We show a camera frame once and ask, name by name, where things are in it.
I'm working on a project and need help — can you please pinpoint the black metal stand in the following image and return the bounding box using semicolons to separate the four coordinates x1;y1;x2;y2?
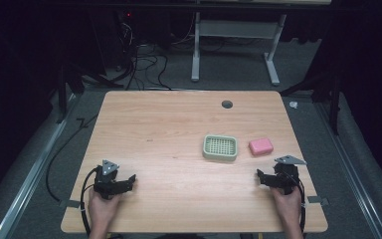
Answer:
279;71;343;135
55;61;125;124

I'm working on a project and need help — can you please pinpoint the long black floor cable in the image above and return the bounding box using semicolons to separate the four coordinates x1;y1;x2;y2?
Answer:
45;114;99;203

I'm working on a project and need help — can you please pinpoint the person's right hand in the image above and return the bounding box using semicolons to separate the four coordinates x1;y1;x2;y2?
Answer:
270;185;303;230

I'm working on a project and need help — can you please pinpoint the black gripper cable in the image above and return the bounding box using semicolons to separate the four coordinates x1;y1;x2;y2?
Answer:
287;174;308;234
80;166;99;237

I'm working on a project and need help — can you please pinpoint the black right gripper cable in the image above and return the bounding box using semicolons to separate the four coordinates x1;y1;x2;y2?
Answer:
287;174;308;234

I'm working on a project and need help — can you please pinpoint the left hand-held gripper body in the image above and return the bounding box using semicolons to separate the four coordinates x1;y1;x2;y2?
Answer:
93;159;129;200

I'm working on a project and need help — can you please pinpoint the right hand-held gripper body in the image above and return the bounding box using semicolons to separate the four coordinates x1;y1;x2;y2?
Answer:
271;154;308;196

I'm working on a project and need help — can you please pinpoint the grey metal table bracket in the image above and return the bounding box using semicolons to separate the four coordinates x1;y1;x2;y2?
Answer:
59;198;82;210
306;195;330;207

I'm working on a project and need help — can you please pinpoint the green soap dish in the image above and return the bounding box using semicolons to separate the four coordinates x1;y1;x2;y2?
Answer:
202;133;239;163

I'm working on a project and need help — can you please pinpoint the pink soap bar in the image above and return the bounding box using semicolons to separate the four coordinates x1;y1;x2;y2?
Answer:
248;136;275;156

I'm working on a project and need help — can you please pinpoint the white metal desk frame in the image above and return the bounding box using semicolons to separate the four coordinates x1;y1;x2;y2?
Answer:
190;12;288;88

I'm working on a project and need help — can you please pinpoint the tangle of black floor cables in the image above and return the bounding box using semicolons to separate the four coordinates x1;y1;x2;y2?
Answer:
113;19;173;92

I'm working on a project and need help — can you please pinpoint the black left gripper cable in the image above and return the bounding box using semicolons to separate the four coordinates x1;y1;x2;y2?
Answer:
80;166;99;237

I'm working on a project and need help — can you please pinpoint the aluminium floor rail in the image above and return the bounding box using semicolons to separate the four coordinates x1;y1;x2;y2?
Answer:
313;99;382;239
0;93;81;239

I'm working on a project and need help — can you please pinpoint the person's left hand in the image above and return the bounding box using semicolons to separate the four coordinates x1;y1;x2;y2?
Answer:
87;189;123;232

